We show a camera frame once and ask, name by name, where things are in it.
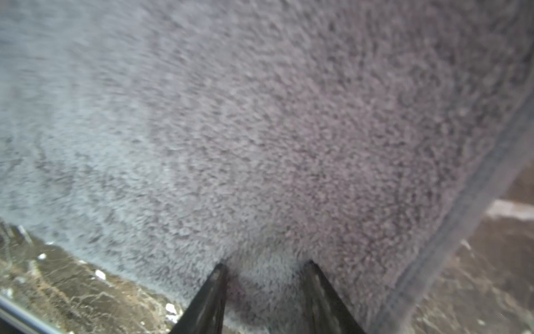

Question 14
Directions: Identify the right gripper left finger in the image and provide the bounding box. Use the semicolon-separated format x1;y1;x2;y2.
169;263;228;334

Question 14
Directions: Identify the grey towel gold emblem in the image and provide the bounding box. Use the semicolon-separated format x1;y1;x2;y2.
1;1;533;333

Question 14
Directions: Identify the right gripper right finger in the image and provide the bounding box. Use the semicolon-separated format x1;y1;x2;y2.
303;260;366;334

